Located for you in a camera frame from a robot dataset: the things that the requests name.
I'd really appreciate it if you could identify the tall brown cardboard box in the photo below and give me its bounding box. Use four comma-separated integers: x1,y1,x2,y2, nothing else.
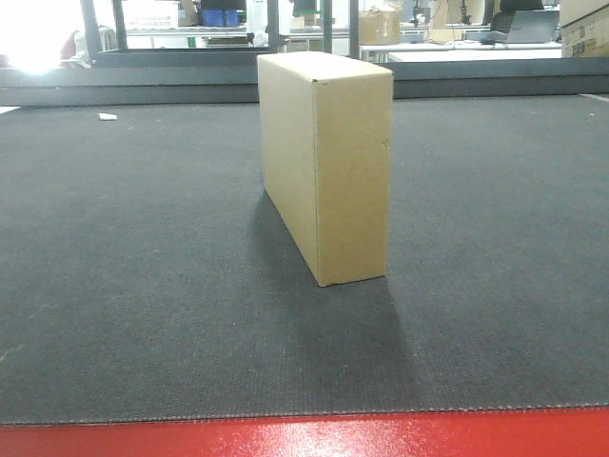
257,51,394,287

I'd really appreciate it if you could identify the black conveyor belt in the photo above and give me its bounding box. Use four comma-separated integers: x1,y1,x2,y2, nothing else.
1,95,608,425

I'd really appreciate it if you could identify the brown cardboard box background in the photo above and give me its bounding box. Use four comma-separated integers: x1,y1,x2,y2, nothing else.
359,8,401,46

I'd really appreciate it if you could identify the printed cardboard box right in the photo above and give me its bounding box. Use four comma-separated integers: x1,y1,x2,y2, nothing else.
560,0,608,58

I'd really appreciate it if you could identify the white workbench table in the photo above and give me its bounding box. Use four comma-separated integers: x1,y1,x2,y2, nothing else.
360,41,562,63

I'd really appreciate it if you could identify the blue storage bins background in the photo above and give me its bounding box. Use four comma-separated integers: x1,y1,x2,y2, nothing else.
198,10,239,28

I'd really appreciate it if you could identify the dark metal frame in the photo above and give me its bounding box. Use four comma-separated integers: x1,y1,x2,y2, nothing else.
79,0,361,70

